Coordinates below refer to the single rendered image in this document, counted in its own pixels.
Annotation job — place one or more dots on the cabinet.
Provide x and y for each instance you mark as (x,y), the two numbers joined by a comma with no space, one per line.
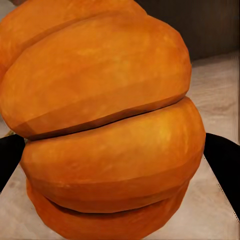
(207,27)

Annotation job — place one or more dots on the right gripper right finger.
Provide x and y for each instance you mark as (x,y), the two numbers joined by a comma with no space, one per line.
(223,156)

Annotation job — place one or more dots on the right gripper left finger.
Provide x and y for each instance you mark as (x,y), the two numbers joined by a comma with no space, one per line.
(11,149)

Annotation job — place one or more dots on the pumpkin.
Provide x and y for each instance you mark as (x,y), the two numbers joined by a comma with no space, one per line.
(97,89)

